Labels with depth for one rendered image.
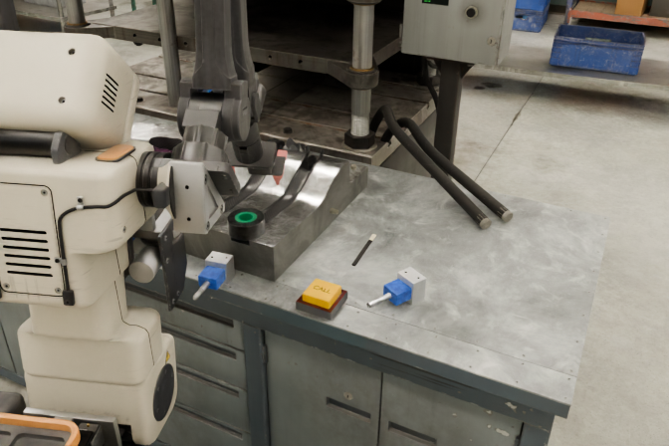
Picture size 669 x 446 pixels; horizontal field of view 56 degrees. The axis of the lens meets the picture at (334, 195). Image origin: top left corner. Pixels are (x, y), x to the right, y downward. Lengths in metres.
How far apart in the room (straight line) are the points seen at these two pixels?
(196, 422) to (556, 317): 1.01
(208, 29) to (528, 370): 0.80
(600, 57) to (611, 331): 2.63
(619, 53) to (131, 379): 4.26
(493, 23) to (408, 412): 1.08
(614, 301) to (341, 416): 1.63
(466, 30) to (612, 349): 1.35
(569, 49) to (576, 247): 3.42
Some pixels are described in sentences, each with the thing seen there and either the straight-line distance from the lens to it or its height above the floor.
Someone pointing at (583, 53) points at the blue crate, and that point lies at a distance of 4.93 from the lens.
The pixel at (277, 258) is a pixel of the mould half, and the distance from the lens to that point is 1.36.
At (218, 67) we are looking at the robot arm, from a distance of 1.02.
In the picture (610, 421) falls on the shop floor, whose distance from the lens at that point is 2.36.
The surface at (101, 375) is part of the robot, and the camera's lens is 1.19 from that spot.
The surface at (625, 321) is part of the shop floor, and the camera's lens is 2.80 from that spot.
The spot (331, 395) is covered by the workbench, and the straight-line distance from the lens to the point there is 1.50.
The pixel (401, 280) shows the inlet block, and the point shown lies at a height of 0.84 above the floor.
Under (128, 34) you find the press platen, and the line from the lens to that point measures 2.51.
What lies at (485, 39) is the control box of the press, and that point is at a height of 1.15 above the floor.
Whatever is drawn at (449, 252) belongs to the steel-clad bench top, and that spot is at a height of 0.80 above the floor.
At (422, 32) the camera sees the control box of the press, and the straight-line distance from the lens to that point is 1.96.
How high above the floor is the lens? 1.62
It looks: 29 degrees down
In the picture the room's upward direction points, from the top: 1 degrees clockwise
